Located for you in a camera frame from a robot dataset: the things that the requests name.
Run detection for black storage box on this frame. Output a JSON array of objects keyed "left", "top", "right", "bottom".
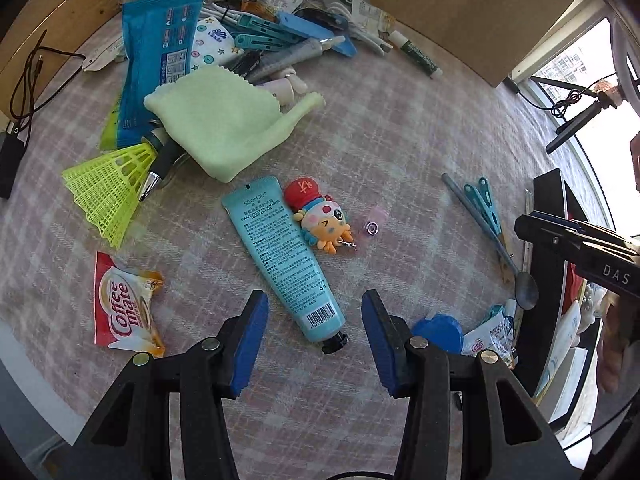
[{"left": 512, "top": 169, "right": 640, "bottom": 423}]

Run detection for light blue hand cream tube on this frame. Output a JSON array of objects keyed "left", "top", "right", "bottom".
[{"left": 221, "top": 176, "right": 350, "bottom": 356}]

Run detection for yellow printed sachet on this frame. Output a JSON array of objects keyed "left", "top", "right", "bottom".
[{"left": 350, "top": 0, "right": 397, "bottom": 37}]

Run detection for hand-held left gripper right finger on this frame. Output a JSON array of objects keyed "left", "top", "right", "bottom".
[{"left": 361, "top": 289, "right": 576, "bottom": 480}]

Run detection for grey pointed tube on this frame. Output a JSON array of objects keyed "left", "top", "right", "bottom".
[{"left": 245, "top": 35, "right": 347, "bottom": 86}]

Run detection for white bead string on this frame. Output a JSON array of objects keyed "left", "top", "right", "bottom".
[{"left": 581, "top": 282, "right": 608, "bottom": 332}]

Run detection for green label glue stick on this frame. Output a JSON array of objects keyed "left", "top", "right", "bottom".
[{"left": 389, "top": 30, "right": 443, "bottom": 78}]

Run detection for white ring light with tripod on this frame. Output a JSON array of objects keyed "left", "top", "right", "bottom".
[{"left": 545, "top": 20, "right": 640, "bottom": 156}]

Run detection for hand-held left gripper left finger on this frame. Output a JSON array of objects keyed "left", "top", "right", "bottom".
[{"left": 67, "top": 290, "right": 269, "bottom": 480}]

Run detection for black silver metal tool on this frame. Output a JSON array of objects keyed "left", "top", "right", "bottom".
[{"left": 139, "top": 130, "right": 193, "bottom": 204}]

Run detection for light green cloth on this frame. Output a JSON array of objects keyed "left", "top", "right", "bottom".
[{"left": 144, "top": 67, "right": 327, "bottom": 182}]

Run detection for white lotion tube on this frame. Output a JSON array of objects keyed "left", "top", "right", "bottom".
[{"left": 537, "top": 300, "right": 583, "bottom": 396}]

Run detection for lime green packet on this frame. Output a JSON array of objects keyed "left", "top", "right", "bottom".
[{"left": 99, "top": 92, "right": 127, "bottom": 153}]

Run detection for black power adapter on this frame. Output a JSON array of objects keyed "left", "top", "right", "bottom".
[{"left": 0, "top": 130, "right": 27, "bottom": 200}]

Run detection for red creamer sachet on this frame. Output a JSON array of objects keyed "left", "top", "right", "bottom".
[{"left": 94, "top": 251, "right": 167, "bottom": 359}]

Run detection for smooth light wooden board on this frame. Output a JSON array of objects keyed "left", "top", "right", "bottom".
[{"left": 300, "top": 0, "right": 601, "bottom": 88}]

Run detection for white orange creamer sachet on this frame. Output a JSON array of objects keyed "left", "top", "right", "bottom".
[{"left": 462, "top": 310, "right": 517, "bottom": 368}]

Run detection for red hat doll keychain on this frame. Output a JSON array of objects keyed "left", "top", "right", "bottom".
[{"left": 284, "top": 176, "right": 359, "bottom": 256}]

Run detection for green print chopsticks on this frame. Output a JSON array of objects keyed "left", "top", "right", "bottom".
[{"left": 520, "top": 187, "right": 535, "bottom": 286}]

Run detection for yellow-green plastic shuttlecock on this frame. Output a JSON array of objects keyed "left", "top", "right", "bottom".
[{"left": 61, "top": 142, "right": 161, "bottom": 250}]

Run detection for person's right hand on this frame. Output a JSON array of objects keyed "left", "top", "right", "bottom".
[{"left": 597, "top": 292, "right": 633, "bottom": 393}]

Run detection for blue round case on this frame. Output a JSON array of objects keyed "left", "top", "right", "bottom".
[{"left": 411, "top": 313, "right": 467, "bottom": 357}]

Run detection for thin black cable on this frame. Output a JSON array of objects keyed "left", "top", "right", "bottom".
[{"left": 10, "top": 30, "right": 86, "bottom": 133}]

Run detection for button print tissue pack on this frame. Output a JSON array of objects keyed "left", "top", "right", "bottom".
[{"left": 187, "top": 17, "right": 247, "bottom": 69}]

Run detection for white window frame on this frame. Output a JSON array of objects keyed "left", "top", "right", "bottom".
[{"left": 510, "top": 0, "right": 640, "bottom": 201}]

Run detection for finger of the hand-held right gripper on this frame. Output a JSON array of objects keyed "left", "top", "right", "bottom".
[
  {"left": 515, "top": 215, "right": 591, "bottom": 263},
  {"left": 530, "top": 211, "right": 640, "bottom": 256}
]

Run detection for small white bottle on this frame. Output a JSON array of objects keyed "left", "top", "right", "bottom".
[{"left": 257, "top": 72, "right": 307, "bottom": 109}]

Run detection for blue flat plastic holder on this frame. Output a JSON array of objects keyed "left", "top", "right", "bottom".
[{"left": 275, "top": 11, "right": 359, "bottom": 58}]

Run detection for small pink bag with ring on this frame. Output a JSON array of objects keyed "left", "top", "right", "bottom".
[{"left": 361, "top": 204, "right": 389, "bottom": 237}]

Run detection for metal spoon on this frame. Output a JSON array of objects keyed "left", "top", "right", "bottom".
[{"left": 441, "top": 173, "right": 540, "bottom": 311}]

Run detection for clear white wrapper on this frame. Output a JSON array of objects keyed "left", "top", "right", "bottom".
[{"left": 81, "top": 37, "right": 130, "bottom": 73}]

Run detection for blue wet wipe packet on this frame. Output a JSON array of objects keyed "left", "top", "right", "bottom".
[{"left": 116, "top": 0, "right": 207, "bottom": 151}]

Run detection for black cable with inline switch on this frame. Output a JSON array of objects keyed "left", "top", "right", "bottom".
[{"left": 505, "top": 77, "right": 598, "bottom": 118}]

